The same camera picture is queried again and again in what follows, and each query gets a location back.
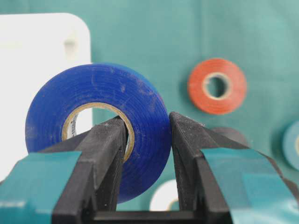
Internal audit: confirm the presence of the red tape roll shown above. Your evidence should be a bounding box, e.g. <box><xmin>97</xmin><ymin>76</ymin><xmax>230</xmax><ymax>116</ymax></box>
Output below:
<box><xmin>188</xmin><ymin>58</ymin><xmax>247</xmax><ymax>115</ymax></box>

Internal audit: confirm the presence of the black tape roll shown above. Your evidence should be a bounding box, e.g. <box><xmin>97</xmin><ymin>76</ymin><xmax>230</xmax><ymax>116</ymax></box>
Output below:
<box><xmin>207</xmin><ymin>127</ymin><xmax>249</xmax><ymax>149</ymax></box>

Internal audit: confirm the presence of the green tape roll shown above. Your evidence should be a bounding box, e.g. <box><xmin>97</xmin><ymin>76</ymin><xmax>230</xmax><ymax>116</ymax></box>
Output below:
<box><xmin>283</xmin><ymin>121</ymin><xmax>299</xmax><ymax>170</ymax></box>

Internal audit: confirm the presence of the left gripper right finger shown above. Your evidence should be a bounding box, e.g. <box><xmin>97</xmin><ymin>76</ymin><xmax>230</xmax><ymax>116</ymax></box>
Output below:
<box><xmin>170</xmin><ymin>112</ymin><xmax>299</xmax><ymax>224</ymax></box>

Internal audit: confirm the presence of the white plastic tray case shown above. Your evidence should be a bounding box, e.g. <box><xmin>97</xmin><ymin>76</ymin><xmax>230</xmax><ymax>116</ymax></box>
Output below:
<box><xmin>0</xmin><ymin>13</ymin><xmax>91</xmax><ymax>179</ymax></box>

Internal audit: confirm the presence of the blue tape roll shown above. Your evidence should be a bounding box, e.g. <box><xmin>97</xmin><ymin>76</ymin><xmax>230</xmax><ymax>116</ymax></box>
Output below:
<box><xmin>25</xmin><ymin>63</ymin><xmax>171</xmax><ymax>203</ymax></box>

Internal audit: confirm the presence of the white tape roll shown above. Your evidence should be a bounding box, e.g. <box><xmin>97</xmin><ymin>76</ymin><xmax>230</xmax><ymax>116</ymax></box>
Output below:
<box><xmin>149</xmin><ymin>179</ymin><xmax>178</xmax><ymax>211</ymax></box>

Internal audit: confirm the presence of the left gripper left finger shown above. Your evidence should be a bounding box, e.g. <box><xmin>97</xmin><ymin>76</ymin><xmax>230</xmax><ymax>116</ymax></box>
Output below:
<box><xmin>0</xmin><ymin>117</ymin><xmax>128</xmax><ymax>224</ymax></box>

